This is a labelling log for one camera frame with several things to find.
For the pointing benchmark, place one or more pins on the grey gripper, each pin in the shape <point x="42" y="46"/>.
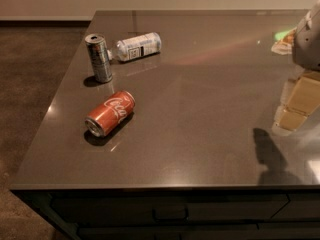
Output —
<point x="307" y="47"/>

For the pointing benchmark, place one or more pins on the red coke can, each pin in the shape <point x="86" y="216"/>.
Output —
<point x="108" y="115"/>

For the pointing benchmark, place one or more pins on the silver upright drink can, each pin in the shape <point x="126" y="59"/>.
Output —
<point x="99" y="58"/>

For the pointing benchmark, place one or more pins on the snack bag with green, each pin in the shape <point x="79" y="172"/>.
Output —
<point x="284" y="42"/>

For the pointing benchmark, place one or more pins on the clear plastic water bottle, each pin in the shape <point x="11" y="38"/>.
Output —
<point x="135" y="47"/>

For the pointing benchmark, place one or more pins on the dark cabinet drawer front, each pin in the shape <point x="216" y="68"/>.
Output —
<point x="102" y="212"/>

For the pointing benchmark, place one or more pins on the black drawer handle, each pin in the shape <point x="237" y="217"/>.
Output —
<point x="170" y="214"/>

